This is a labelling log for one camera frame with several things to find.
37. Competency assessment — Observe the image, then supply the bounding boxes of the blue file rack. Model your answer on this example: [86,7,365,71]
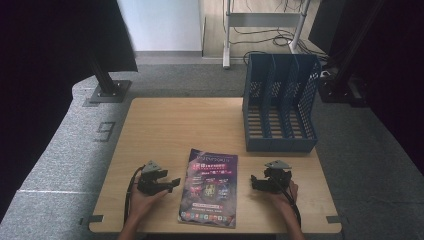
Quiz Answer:
[242,53,323,154]

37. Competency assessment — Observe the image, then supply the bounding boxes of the purple magazine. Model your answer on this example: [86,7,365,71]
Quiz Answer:
[177,148,239,230]

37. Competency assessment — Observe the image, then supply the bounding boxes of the person's right hand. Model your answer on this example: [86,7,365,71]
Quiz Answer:
[265,179,300,215]

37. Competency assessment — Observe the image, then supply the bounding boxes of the black curtain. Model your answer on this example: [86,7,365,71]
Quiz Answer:
[0,0,139,223]
[308,0,424,176]

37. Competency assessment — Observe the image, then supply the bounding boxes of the black floor cables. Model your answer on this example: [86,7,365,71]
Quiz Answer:
[229,0,331,66]

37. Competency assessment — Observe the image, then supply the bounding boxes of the person's left hand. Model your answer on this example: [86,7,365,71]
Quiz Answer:
[127,181,170,224]

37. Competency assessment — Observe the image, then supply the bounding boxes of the white metal stand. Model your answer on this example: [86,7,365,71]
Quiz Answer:
[222,0,313,70]

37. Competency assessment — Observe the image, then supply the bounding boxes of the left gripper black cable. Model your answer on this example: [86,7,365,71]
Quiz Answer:
[123,164,147,228]

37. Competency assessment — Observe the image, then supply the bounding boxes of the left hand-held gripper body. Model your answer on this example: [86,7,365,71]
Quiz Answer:
[136,160,169,196]

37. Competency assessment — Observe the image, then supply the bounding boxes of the black metal post with base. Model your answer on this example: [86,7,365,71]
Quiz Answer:
[87,49,133,104]
[317,0,388,108]

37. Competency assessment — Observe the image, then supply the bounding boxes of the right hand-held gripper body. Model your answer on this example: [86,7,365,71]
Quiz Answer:
[263,159,293,194]

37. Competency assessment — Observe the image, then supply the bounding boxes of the grey table bracket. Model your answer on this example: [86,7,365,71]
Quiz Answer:
[325,215,348,225]
[79,214,105,226]

